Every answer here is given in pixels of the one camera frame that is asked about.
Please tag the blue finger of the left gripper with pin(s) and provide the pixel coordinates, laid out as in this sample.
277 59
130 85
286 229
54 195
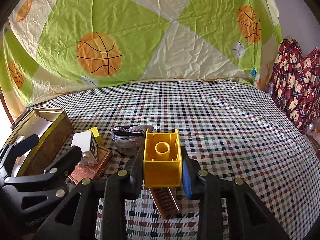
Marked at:
59 169

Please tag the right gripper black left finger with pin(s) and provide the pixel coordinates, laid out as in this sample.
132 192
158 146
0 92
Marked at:
75 217

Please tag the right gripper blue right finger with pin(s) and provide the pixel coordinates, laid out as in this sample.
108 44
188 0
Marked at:
247 216

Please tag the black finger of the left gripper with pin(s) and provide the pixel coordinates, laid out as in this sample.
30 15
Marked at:
9 153

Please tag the brown card box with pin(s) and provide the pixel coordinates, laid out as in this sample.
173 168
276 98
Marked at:
92 172

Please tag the white toy block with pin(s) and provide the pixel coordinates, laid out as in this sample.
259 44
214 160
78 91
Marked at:
89 148

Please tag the small yellow cube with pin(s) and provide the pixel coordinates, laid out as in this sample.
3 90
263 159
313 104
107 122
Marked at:
97 135

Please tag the brown harmonica case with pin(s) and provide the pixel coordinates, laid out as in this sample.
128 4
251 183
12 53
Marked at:
165 201

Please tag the yellow large toy block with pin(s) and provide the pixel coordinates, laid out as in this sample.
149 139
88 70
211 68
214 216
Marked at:
162 160

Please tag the black smartphone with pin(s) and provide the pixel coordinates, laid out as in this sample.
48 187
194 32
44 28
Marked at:
19 118

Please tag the gold metal tin box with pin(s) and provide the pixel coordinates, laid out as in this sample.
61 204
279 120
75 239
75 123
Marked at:
53 128

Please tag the basketball pattern hanging sheet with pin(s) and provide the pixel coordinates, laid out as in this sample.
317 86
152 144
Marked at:
51 47

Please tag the red bear pattern cloth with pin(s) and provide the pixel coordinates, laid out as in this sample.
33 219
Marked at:
294 83

